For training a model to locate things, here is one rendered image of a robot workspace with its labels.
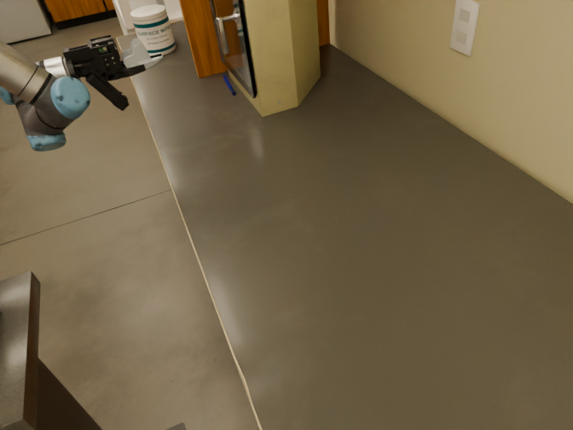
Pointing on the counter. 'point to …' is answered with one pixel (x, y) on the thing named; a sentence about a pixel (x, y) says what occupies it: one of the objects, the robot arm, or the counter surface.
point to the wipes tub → (153, 28)
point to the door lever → (224, 30)
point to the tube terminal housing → (281, 52)
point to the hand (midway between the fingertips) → (158, 60)
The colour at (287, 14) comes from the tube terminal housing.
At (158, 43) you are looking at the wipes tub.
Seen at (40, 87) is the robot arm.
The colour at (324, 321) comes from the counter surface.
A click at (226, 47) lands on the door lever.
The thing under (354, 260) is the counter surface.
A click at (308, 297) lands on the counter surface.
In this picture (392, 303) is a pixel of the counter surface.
